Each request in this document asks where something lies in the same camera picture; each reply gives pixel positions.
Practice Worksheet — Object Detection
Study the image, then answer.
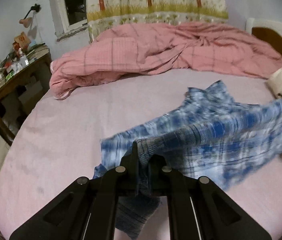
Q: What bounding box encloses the blue plaid shirt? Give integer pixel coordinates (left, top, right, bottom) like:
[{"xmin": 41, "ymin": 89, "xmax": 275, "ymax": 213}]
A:
[{"xmin": 94, "ymin": 81, "xmax": 282, "ymax": 239}]

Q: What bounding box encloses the dark wooden desk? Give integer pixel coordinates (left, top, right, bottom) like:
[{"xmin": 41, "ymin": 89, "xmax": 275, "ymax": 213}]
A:
[{"xmin": 0, "ymin": 53, "xmax": 52, "ymax": 145}]

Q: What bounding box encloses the orange snack bag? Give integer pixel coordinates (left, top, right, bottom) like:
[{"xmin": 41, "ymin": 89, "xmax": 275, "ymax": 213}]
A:
[{"xmin": 12, "ymin": 32, "xmax": 31, "ymax": 51}]

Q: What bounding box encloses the white wooden headboard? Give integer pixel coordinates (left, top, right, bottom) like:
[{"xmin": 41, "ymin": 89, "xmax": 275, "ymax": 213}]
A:
[{"xmin": 246, "ymin": 18, "xmax": 282, "ymax": 56}]

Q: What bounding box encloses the clear spray bottle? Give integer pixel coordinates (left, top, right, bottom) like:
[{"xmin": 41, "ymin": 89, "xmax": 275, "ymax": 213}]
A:
[{"xmin": 18, "ymin": 48, "xmax": 29, "ymax": 67}]

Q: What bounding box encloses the white framed window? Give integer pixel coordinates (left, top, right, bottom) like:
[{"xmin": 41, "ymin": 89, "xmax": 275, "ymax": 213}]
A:
[{"xmin": 49, "ymin": 0, "xmax": 87, "ymax": 42}]

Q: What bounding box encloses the pink plaid duvet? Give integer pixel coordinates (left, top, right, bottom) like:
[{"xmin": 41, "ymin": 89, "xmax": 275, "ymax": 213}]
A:
[{"xmin": 49, "ymin": 21, "xmax": 282, "ymax": 100}]

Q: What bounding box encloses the wall mounted desk lamp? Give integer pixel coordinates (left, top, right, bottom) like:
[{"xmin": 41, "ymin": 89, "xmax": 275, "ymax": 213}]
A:
[{"xmin": 18, "ymin": 3, "xmax": 42, "ymax": 29}]

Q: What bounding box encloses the tree print curtain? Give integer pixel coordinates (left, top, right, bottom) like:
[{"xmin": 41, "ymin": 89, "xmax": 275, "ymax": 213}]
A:
[{"xmin": 86, "ymin": 0, "xmax": 228, "ymax": 41}]

